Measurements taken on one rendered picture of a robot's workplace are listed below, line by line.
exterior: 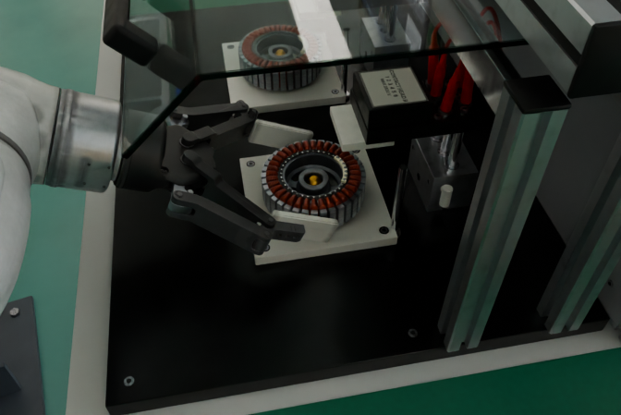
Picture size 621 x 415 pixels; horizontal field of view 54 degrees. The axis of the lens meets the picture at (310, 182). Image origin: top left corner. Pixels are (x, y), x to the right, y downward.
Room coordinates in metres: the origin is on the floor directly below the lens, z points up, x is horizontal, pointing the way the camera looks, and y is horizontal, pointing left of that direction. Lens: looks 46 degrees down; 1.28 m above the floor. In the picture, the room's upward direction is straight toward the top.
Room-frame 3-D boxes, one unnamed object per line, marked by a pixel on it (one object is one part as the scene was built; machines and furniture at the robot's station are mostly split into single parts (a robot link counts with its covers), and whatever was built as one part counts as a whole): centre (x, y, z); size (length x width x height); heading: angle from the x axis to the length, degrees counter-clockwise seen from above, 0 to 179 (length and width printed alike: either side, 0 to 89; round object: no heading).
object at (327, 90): (0.70, 0.04, 0.78); 0.15 x 0.15 x 0.01; 11
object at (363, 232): (0.47, 0.00, 0.78); 0.15 x 0.15 x 0.01; 11
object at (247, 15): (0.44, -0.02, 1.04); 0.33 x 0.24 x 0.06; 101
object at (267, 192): (0.47, 0.00, 0.80); 0.11 x 0.11 x 0.04
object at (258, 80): (0.70, 0.04, 0.80); 0.11 x 0.11 x 0.04
